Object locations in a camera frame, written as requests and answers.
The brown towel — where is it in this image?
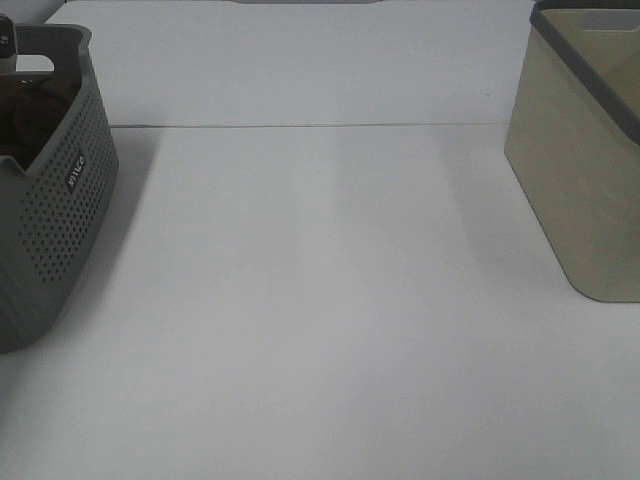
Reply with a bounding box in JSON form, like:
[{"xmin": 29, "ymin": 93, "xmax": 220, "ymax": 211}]
[{"xmin": 1, "ymin": 76, "xmax": 80, "ymax": 164}]

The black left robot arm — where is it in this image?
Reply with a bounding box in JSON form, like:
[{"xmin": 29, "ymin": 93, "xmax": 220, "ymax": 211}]
[{"xmin": 0, "ymin": 14, "xmax": 18, "ymax": 75}]

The grey perforated laundry basket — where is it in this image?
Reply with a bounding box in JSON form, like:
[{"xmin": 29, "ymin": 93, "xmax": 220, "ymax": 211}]
[{"xmin": 1, "ymin": 23, "xmax": 119, "ymax": 353}]

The beige basket with grey rim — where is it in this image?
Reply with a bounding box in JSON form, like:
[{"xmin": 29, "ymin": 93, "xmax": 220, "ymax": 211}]
[{"xmin": 504, "ymin": 1, "xmax": 639, "ymax": 303}]

